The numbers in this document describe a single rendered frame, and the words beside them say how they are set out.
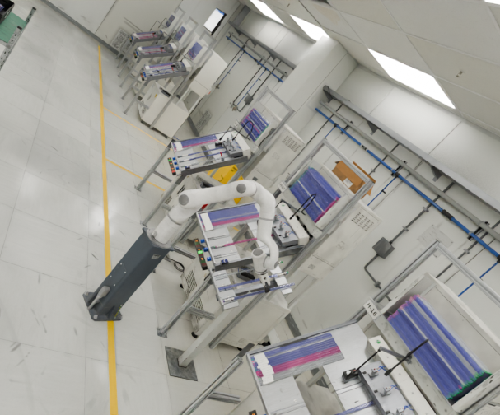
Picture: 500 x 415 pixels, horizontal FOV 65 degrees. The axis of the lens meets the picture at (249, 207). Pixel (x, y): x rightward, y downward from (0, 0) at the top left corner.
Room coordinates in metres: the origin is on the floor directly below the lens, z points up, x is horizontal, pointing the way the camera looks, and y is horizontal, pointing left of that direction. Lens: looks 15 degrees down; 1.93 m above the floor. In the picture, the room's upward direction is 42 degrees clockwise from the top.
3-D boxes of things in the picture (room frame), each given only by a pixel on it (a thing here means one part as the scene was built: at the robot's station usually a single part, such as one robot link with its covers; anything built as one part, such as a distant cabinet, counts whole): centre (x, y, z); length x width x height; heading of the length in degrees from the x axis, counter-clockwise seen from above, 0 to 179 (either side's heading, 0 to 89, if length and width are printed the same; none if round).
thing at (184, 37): (8.25, 3.25, 0.95); 1.37 x 0.82 x 1.90; 126
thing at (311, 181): (3.18, -0.34, 1.52); 0.51 x 0.13 x 0.27; 36
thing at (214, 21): (7.00, 2.51, 2.10); 0.58 x 0.14 x 0.41; 36
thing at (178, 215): (2.45, 0.31, 1.00); 0.19 x 0.12 x 0.24; 168
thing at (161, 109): (7.08, 2.39, 0.95); 1.36 x 0.82 x 1.90; 126
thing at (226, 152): (4.35, 0.59, 0.66); 1.01 x 0.73 x 1.31; 126
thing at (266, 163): (4.49, 0.44, 0.95); 1.35 x 0.82 x 1.90; 126
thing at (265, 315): (3.30, -0.40, 0.31); 0.70 x 0.65 x 0.62; 36
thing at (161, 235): (2.42, 0.32, 0.79); 0.19 x 0.19 x 0.18
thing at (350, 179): (3.45, -0.52, 1.82); 0.68 x 0.30 x 0.20; 36
